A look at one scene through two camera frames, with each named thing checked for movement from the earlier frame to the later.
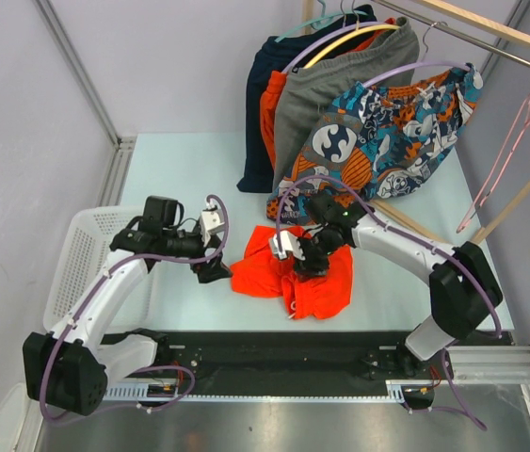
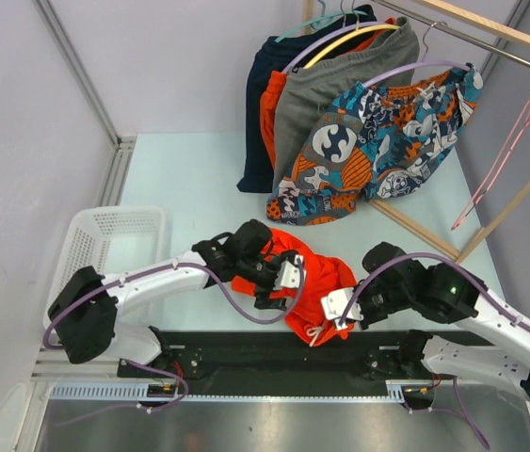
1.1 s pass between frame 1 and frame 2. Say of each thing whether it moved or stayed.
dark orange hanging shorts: stayed
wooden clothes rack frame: stayed
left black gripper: moved
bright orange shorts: moved
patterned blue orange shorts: stayed
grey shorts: stayed
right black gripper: moved
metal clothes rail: stayed
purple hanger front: stayed
